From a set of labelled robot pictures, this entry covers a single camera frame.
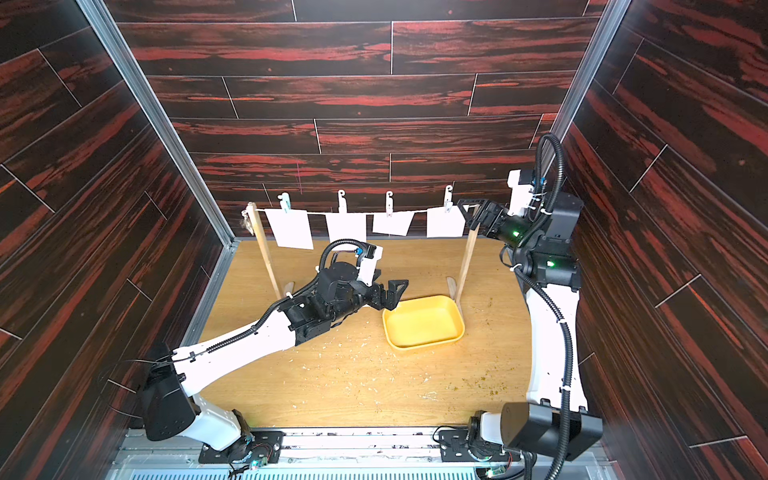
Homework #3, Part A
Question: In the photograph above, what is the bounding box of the wooden string rack frame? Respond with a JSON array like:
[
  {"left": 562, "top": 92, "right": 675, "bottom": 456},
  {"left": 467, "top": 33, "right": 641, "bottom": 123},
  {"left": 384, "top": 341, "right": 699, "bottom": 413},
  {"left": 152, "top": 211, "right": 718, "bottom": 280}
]
[{"left": 242, "top": 202, "right": 478, "bottom": 308}]

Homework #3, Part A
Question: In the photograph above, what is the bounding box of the aluminium corner profile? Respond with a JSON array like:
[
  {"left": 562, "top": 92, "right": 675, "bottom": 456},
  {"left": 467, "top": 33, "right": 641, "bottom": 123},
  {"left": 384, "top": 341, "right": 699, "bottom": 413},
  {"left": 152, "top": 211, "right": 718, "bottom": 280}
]
[
  {"left": 548, "top": 0, "right": 632, "bottom": 145},
  {"left": 76, "top": 0, "right": 236, "bottom": 247}
]

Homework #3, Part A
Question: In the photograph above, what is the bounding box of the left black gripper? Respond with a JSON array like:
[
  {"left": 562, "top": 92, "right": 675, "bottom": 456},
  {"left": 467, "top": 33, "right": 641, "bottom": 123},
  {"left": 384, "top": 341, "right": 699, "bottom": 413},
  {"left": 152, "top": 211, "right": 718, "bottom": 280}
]
[{"left": 325, "top": 268, "right": 407, "bottom": 326}]

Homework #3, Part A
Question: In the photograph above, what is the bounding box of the yellow plastic tray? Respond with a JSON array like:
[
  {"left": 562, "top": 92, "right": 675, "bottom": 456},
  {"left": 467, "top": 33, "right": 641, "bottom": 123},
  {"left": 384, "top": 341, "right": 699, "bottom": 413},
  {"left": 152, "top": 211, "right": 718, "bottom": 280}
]
[{"left": 382, "top": 295, "right": 466, "bottom": 351}]

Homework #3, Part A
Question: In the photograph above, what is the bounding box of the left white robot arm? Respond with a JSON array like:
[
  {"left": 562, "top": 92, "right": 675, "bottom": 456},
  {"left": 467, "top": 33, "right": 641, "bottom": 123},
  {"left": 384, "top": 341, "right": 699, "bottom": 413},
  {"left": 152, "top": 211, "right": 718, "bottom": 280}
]
[{"left": 138, "top": 239, "right": 409, "bottom": 458}]

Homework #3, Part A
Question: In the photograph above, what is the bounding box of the white string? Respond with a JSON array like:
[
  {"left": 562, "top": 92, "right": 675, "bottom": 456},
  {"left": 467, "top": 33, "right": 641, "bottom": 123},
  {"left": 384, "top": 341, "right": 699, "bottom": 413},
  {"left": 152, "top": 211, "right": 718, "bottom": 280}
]
[{"left": 245, "top": 203, "right": 475, "bottom": 218}]

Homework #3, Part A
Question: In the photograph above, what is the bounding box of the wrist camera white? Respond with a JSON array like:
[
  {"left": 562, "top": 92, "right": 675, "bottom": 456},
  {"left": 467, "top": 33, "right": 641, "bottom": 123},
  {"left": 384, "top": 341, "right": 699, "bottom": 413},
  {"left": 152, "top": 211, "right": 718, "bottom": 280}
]
[
  {"left": 507, "top": 169, "right": 534, "bottom": 217},
  {"left": 357, "top": 242, "right": 383, "bottom": 287}
]

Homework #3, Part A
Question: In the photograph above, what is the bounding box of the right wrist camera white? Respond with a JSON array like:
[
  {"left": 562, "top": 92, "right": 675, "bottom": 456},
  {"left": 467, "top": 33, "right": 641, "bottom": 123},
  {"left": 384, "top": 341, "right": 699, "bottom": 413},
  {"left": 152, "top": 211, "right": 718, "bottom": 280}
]
[{"left": 507, "top": 169, "right": 534, "bottom": 217}]

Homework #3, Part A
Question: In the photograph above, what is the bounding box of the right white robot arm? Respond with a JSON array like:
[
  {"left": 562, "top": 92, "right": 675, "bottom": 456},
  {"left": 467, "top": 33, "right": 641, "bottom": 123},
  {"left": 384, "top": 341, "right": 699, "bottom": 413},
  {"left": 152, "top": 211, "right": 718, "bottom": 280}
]
[{"left": 457, "top": 133, "right": 604, "bottom": 479}]

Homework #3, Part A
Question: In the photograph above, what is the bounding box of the aluminium front rail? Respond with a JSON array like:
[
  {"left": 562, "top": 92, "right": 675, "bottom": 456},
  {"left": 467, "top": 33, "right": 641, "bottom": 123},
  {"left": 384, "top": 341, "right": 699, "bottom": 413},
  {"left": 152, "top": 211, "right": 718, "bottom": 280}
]
[{"left": 107, "top": 427, "right": 613, "bottom": 480}]

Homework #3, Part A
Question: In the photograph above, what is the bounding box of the aluminium corner profile left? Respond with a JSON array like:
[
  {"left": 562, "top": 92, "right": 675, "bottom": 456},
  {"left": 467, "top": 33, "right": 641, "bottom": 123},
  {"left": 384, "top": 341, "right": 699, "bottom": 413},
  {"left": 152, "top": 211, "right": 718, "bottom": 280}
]
[{"left": 76, "top": 0, "right": 236, "bottom": 247}]

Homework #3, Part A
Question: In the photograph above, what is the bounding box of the green white clothespin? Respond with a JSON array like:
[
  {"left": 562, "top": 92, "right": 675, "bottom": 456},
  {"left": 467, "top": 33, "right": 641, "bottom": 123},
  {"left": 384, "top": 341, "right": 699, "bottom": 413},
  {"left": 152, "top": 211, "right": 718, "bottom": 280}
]
[{"left": 278, "top": 192, "right": 292, "bottom": 212}]

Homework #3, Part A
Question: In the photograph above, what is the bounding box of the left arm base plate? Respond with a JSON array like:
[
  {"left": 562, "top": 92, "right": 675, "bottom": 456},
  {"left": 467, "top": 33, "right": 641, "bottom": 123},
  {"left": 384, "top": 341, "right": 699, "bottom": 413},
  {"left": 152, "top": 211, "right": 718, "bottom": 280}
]
[{"left": 198, "top": 430, "right": 285, "bottom": 467}]

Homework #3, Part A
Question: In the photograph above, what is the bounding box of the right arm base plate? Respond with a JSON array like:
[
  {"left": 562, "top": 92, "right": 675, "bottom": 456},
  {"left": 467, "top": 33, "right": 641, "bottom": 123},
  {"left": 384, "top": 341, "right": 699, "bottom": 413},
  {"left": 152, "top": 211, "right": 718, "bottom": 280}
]
[{"left": 432, "top": 425, "right": 510, "bottom": 464}]

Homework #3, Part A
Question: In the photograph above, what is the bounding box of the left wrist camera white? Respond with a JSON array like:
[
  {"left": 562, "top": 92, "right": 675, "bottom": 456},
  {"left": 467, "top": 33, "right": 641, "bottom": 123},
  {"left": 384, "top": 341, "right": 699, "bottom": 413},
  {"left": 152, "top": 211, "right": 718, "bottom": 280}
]
[{"left": 357, "top": 242, "right": 383, "bottom": 287}]

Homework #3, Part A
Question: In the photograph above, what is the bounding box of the aluminium corner profile right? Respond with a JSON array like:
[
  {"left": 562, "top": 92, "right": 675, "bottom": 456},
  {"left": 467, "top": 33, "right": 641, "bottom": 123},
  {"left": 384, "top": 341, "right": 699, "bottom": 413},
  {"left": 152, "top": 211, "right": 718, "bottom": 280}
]
[{"left": 548, "top": 0, "right": 632, "bottom": 145}]

